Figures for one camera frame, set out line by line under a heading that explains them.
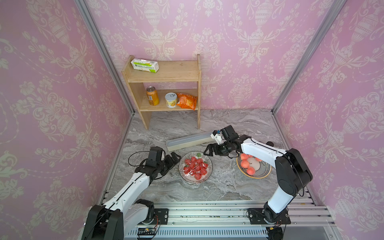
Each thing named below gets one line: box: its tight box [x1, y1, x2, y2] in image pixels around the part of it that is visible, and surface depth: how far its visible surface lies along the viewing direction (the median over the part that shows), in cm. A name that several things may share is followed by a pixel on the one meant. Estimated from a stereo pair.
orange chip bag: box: [176, 93, 198, 111], surface depth 93 cm
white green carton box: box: [130, 58, 160, 73], surface depth 81 cm
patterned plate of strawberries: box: [178, 151, 213, 184], surface depth 89 cm
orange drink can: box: [146, 86, 160, 106], surface depth 90 cm
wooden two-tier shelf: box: [121, 54, 202, 130], surface depth 83 cm
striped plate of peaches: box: [236, 153, 272, 179], surface depth 90 cm
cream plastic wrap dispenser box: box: [166, 132, 216, 152], surface depth 100 cm
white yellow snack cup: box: [165, 92, 178, 109], surface depth 94 cm
